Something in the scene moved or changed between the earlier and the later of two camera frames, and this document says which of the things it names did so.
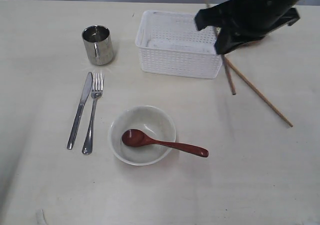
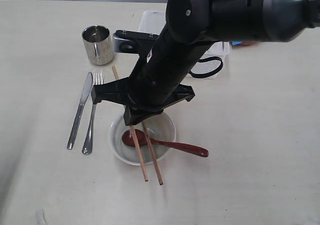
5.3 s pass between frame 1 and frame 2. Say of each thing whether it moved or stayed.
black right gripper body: moved
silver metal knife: stayed
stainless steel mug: stayed
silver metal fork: stayed
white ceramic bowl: stayed
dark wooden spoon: stayed
